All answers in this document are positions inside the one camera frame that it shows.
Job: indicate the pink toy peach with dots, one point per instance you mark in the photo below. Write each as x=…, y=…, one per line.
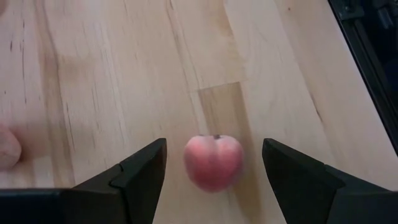
x=214, y=165
x=7, y=149

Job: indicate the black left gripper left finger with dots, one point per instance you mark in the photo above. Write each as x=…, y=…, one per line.
x=93, y=205

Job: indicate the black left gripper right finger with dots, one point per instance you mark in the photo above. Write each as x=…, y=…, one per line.
x=326, y=202

